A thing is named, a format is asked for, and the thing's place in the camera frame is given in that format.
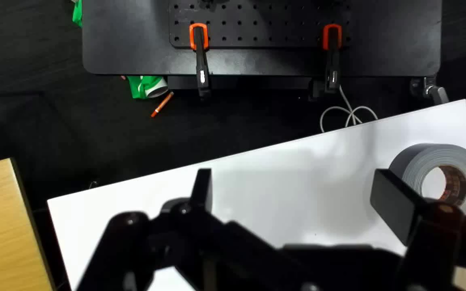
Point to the thin orange pen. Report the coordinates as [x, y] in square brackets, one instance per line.
[162, 106]

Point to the grey duct tape roll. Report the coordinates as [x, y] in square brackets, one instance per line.
[461, 163]

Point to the wooden table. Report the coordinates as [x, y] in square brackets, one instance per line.
[0, 227]

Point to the green scrap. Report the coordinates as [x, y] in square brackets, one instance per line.
[76, 12]

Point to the orange black bar clamp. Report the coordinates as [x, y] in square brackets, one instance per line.
[199, 51]
[332, 54]

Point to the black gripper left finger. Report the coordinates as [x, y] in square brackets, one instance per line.
[201, 188]

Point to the green and orange small object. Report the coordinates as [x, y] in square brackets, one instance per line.
[146, 87]

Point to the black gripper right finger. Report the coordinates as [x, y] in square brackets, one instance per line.
[397, 205]

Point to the grey metal bracket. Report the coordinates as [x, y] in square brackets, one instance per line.
[432, 91]

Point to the black pegboard base plate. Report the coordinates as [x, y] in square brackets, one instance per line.
[120, 43]

